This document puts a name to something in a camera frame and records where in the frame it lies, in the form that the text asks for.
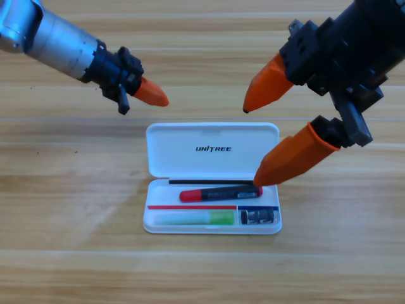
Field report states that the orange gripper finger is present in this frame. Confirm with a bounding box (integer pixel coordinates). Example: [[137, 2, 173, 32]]
[[252, 122, 342, 187]]

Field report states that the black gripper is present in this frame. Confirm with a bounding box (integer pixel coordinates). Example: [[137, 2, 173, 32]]
[[82, 39, 170, 115], [242, 0, 405, 148]]

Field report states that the white Unitree pencil case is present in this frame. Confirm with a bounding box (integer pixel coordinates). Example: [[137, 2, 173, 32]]
[[142, 122, 282, 235]]

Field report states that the red and black marker pen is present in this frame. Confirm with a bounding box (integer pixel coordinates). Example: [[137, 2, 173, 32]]
[[179, 186, 263, 203]]

